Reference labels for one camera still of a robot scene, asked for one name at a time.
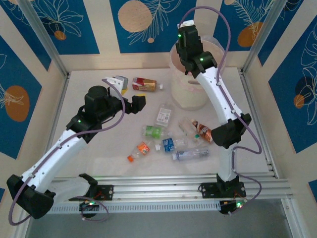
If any cream plastic bin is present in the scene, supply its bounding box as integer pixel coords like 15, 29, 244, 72
169, 37, 227, 110

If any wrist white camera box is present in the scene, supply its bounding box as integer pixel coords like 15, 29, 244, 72
177, 19, 195, 29
102, 75, 129, 97

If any aluminium side rail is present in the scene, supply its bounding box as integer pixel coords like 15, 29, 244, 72
239, 69, 279, 179
36, 75, 70, 184

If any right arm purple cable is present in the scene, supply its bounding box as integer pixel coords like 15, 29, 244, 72
182, 6, 263, 216

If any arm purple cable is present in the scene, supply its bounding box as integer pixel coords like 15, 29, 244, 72
8, 78, 126, 226
182, 6, 263, 216

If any clear green cap bottle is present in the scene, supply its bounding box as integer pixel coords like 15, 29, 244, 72
178, 118, 202, 146

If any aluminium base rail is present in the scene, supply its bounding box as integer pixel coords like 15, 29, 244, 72
21, 173, 294, 205

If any white slotted cable duct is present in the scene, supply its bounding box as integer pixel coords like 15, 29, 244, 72
31, 202, 222, 214

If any clear plastic bin liner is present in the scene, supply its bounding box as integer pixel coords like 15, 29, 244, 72
170, 34, 227, 75

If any brown coffee bottle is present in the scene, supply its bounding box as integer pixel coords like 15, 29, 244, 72
190, 119, 213, 144

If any green label clear bottle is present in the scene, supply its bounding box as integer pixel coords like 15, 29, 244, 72
142, 124, 165, 138

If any clear pale blue cap bottle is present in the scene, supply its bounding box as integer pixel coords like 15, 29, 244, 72
172, 146, 211, 162

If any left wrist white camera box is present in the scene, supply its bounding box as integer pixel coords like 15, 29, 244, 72
102, 75, 129, 97

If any aluminium frame post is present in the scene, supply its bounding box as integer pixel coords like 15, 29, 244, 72
17, 0, 70, 77
244, 0, 285, 74

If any red gold tea bottle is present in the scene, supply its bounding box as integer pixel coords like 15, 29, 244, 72
132, 77, 164, 93

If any blue label white cap bottle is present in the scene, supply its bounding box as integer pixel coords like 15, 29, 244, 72
155, 137, 189, 152

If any small orange cap bottle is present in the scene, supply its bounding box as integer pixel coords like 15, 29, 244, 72
127, 140, 151, 163

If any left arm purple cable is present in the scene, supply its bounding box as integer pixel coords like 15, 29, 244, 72
8, 78, 126, 226

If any square clear white label bottle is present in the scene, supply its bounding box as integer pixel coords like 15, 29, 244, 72
155, 104, 173, 127

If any black controller board green light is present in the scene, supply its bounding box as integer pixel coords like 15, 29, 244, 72
219, 199, 248, 215
79, 197, 100, 219

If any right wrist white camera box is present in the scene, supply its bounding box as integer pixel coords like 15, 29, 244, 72
177, 19, 195, 29

